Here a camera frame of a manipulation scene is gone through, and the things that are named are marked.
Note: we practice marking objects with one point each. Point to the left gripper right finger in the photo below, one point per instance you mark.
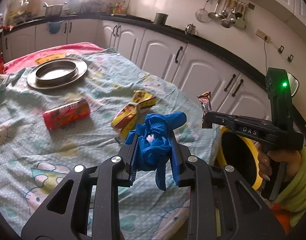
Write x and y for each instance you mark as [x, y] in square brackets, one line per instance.
[222, 204]

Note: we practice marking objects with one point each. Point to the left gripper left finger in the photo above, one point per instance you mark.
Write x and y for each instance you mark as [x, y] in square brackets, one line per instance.
[84, 205]

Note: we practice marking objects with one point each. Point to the brown chocolate wrapper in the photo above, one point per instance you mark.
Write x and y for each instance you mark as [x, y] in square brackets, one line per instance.
[204, 100]

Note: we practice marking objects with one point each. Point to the blue glove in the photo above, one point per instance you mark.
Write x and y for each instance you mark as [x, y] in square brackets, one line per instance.
[154, 143]

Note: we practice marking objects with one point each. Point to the red candy tube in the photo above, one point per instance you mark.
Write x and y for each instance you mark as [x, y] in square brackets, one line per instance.
[66, 114]

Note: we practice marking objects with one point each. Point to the yellow red snack wrapper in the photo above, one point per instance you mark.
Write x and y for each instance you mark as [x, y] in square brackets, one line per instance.
[127, 117]

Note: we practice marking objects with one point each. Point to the yellow rimmed trash bin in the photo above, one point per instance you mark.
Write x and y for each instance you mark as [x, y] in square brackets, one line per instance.
[241, 153]

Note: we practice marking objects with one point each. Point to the white electric kettle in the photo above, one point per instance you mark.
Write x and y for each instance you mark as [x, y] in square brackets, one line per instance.
[293, 84]

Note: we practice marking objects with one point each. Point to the black countertop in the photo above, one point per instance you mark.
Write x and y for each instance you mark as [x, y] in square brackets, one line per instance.
[227, 56]

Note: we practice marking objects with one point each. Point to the hello kitty blanket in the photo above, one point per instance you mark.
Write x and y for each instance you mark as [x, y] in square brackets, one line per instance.
[33, 160]

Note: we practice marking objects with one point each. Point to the hanging steel ladle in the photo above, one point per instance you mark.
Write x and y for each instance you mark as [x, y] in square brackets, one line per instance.
[214, 15]

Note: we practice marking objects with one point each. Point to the small steel teapot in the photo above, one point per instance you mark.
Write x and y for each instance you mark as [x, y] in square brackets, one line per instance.
[190, 29]

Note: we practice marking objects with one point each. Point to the metal bowl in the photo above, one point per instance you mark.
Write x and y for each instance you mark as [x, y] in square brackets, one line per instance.
[56, 72]

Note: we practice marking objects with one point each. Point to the metal plate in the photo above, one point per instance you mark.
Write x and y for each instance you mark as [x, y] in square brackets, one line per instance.
[82, 69]

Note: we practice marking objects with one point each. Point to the dark metal cup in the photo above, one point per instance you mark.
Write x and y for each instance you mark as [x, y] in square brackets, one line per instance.
[160, 18]

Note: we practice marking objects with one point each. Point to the blue hanging bin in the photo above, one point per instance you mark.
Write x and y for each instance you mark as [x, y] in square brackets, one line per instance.
[54, 27]

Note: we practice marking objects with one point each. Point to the steel stock pot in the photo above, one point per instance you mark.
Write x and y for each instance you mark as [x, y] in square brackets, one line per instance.
[53, 10]

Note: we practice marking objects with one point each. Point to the wall power socket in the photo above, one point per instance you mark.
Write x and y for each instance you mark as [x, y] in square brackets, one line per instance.
[263, 36]

